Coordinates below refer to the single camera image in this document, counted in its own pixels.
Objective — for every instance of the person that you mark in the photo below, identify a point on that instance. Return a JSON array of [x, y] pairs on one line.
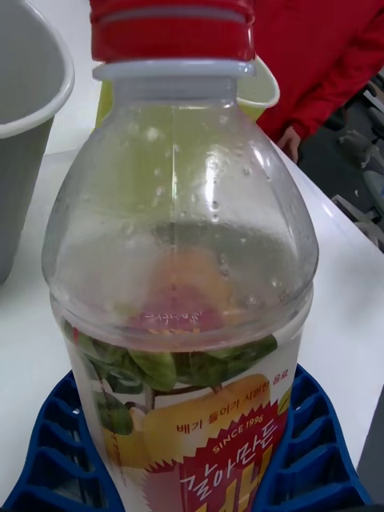
[[320, 60]]

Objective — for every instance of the grey plastic bin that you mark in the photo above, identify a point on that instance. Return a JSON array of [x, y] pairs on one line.
[[24, 80]]

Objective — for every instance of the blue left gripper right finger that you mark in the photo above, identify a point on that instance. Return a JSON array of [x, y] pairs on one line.
[[316, 444]]

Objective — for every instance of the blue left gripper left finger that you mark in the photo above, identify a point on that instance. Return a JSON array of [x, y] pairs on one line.
[[52, 452]]

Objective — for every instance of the clear bottle with red cap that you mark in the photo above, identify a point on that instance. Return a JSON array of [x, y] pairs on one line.
[[180, 240]]

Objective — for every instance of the yellow-green plastic bin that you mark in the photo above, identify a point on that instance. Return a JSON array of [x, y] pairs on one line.
[[262, 90]]

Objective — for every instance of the person's hand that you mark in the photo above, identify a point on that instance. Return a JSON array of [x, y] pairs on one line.
[[290, 142]]

